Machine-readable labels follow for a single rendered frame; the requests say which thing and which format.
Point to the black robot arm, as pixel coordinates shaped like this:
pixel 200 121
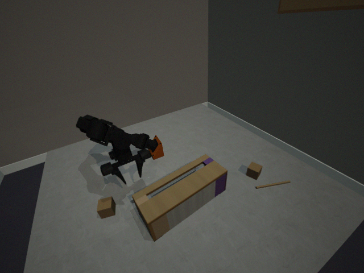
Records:
pixel 99 130

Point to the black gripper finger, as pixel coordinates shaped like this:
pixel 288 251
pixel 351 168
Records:
pixel 118 173
pixel 139 167

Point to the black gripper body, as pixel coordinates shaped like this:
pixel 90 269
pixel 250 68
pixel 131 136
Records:
pixel 124 157

